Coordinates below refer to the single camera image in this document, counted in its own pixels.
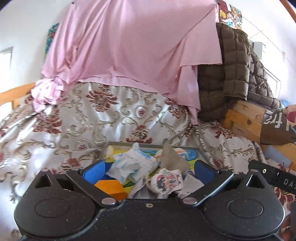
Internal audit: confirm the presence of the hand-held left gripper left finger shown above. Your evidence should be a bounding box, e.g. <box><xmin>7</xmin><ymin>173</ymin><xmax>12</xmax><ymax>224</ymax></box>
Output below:
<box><xmin>34</xmin><ymin>160</ymin><xmax>118</xmax><ymax>208</ymax></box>

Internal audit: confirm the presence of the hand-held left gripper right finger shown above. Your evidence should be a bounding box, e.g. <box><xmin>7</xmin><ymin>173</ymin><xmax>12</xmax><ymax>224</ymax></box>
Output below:
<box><xmin>180</xmin><ymin>160</ymin><xmax>269</xmax><ymax>208</ymax></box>

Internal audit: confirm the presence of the grey tray with colourful picture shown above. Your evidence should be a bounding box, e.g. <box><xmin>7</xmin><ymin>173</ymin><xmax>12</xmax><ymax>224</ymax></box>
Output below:
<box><xmin>81</xmin><ymin>141</ymin><xmax>208</xmax><ymax>200</ymax></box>

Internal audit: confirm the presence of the orange plastic cup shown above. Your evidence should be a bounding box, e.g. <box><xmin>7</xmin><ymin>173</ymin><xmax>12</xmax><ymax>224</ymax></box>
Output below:
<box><xmin>94</xmin><ymin>179</ymin><xmax>129</xmax><ymax>202</ymax></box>

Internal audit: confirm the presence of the grey drawstring pouch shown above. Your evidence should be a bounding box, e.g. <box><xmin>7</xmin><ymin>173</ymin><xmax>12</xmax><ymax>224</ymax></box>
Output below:
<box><xmin>159</xmin><ymin>142</ymin><xmax>190</xmax><ymax>175</ymax></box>

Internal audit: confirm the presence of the white blue tissue packet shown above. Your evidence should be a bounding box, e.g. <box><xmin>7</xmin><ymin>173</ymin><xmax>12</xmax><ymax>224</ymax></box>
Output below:
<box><xmin>112</xmin><ymin>142</ymin><xmax>148</xmax><ymax>176</ymax></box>

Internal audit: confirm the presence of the sparkly cartoon character pouch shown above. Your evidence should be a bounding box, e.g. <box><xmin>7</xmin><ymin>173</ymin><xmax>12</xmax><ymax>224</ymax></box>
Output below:
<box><xmin>145</xmin><ymin>167</ymin><xmax>185</xmax><ymax>199</ymax></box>

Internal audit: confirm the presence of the olive cloth with white print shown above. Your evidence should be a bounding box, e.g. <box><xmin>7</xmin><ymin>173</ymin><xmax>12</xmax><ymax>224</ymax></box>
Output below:
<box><xmin>259</xmin><ymin>109</ymin><xmax>296</xmax><ymax>145</ymax></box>

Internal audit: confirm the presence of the floral satin blanket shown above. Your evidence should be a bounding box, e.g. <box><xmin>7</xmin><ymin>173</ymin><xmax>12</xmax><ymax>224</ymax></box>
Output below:
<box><xmin>0</xmin><ymin>82</ymin><xmax>296</xmax><ymax>218</ymax></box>

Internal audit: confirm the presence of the colourful patterned cloth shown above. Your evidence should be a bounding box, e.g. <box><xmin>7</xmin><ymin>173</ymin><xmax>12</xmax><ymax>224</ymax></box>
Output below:
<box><xmin>281</xmin><ymin>100</ymin><xmax>296</xmax><ymax>128</ymax></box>

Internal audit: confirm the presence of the brown quilted jacket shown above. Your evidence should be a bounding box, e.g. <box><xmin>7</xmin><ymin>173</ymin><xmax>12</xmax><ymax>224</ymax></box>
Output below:
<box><xmin>198</xmin><ymin>22</ymin><xmax>284</xmax><ymax>122</ymax></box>

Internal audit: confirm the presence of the white air conditioner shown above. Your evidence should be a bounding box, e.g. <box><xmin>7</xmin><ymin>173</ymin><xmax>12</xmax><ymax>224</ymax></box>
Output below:
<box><xmin>252</xmin><ymin>41</ymin><xmax>265</xmax><ymax>61</ymax></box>

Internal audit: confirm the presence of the pink hanging sheet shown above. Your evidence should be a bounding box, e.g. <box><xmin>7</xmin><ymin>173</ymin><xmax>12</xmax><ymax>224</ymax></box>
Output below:
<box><xmin>31</xmin><ymin>0</ymin><xmax>223</xmax><ymax>124</ymax></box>

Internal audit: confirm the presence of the white framed window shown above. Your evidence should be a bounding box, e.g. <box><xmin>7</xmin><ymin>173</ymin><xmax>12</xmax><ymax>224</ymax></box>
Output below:
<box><xmin>0</xmin><ymin>46</ymin><xmax>14</xmax><ymax>77</ymax></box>

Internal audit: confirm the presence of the wooden bed rail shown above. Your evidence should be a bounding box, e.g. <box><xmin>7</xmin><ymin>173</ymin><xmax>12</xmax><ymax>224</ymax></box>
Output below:
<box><xmin>0</xmin><ymin>83</ymin><xmax>36</xmax><ymax>109</ymax></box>

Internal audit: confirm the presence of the teal wall poster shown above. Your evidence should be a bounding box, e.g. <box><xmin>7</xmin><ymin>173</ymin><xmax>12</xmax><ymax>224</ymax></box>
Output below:
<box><xmin>45</xmin><ymin>22</ymin><xmax>60</xmax><ymax>55</ymax></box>

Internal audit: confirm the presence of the colourful cartoon wall poster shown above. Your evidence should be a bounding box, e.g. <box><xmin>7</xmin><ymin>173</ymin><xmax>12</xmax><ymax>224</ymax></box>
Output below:
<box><xmin>217</xmin><ymin>0</ymin><xmax>243</xmax><ymax>29</ymax></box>

